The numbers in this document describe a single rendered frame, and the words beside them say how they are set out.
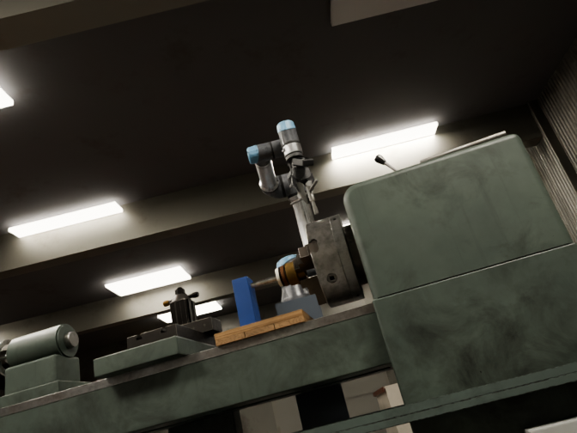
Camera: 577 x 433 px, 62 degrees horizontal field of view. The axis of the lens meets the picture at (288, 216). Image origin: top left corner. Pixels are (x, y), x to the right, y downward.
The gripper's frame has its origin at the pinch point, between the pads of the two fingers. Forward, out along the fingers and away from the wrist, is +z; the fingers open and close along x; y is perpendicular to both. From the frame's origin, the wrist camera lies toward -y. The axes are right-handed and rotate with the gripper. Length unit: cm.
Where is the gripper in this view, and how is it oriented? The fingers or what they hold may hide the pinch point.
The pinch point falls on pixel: (308, 199)
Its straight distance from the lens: 184.6
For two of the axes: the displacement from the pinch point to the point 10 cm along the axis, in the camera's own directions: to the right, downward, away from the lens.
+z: 2.5, 9.2, -3.0
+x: -9.4, 1.5, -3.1
